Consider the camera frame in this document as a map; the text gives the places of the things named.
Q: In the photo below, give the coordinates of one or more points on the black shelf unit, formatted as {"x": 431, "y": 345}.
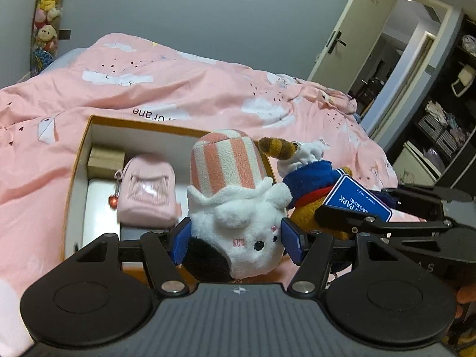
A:
{"x": 461, "y": 163}

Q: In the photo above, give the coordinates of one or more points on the white bag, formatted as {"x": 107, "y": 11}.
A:
{"x": 463, "y": 80}

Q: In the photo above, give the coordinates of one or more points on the cream door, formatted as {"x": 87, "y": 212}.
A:
{"x": 353, "y": 18}

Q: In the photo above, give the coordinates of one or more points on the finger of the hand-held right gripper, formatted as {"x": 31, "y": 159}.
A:
{"x": 353, "y": 220}
{"x": 416, "y": 193}

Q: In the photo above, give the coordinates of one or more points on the pink mini backpack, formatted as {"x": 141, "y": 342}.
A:
{"x": 148, "y": 189}

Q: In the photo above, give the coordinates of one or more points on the white storage box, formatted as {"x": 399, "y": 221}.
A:
{"x": 148, "y": 139}

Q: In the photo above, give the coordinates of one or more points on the blue card tag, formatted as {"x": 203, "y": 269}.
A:
{"x": 353, "y": 197}

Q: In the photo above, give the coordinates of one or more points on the checked storage box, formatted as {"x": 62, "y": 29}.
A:
{"x": 446, "y": 143}
{"x": 430, "y": 124}

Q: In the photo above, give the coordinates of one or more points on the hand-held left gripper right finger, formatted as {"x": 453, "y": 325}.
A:
{"x": 292, "y": 240}

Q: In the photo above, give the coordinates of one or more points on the white drawer box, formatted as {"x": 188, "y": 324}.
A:
{"x": 412, "y": 165}

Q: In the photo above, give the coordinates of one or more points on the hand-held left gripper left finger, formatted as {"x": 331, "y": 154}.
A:
{"x": 182, "y": 240}

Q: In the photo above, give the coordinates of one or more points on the white plush with striped hat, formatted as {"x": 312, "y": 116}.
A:
{"x": 238, "y": 223}

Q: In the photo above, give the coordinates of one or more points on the orange bear plush blue outfit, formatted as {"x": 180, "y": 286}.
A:
{"x": 308, "y": 174}

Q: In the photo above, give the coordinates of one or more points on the small gold box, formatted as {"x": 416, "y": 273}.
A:
{"x": 106, "y": 161}

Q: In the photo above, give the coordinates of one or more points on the pink printed blanket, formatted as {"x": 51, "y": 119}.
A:
{"x": 223, "y": 93}

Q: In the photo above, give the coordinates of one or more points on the clear tube of plush toys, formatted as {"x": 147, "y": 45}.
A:
{"x": 48, "y": 15}

